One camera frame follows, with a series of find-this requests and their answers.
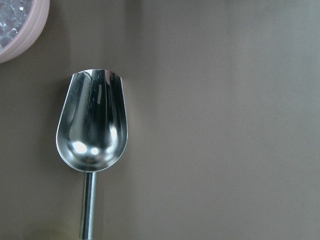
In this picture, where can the metal ice scoop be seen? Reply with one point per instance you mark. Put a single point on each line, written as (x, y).
(92, 132)

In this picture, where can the pink bowl with ice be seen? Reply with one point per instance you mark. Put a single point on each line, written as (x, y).
(21, 23)

